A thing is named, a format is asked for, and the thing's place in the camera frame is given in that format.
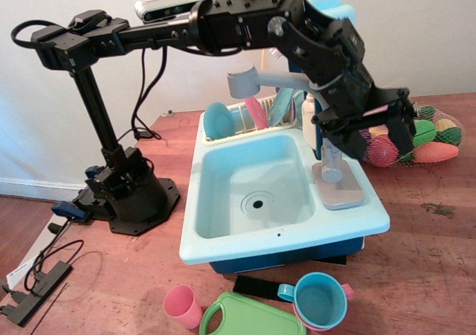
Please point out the cream dish rack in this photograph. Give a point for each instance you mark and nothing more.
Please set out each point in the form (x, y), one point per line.
(245, 126)

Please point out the pink toy mug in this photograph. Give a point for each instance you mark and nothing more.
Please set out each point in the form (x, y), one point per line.
(323, 307)

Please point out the teal toy mug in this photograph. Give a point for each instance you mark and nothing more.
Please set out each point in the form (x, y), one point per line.
(289, 292)

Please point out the white toy soap bottle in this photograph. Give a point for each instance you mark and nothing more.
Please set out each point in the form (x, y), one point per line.
(308, 128)

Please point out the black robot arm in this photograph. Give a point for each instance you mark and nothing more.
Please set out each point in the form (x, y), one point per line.
(327, 51)

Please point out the black usb hub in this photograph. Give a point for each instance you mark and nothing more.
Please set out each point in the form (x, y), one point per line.
(29, 303)

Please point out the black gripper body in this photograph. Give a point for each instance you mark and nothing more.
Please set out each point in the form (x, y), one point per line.
(353, 99)

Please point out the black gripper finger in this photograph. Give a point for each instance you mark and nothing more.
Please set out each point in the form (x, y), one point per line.
(401, 128)
(347, 140)

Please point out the grey depth camera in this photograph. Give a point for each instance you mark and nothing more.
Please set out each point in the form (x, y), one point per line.
(149, 11)

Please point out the toy dish brush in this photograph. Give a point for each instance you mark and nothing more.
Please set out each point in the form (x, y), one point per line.
(270, 59)

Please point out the light blue toy sink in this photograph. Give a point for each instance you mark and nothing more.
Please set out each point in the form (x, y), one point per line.
(253, 203)

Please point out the tilted teal toy plate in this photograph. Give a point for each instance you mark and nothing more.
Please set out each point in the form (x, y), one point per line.
(280, 106)

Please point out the pink plastic cup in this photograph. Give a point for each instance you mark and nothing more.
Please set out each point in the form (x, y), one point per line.
(181, 304)

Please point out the green toy cutting board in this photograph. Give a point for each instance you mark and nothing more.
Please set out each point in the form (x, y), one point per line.
(233, 313)

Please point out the pink toy plate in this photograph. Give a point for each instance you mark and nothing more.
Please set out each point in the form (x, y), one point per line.
(257, 113)

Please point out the blue table clamp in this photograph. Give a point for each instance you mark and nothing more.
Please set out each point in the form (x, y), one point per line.
(69, 211)

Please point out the net bag of toy food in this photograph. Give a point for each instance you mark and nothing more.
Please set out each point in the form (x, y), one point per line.
(437, 139)

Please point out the grey toy faucet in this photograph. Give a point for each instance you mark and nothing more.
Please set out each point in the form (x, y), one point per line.
(336, 183)

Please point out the black velcro strip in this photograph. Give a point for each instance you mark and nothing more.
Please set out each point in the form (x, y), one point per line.
(257, 287)

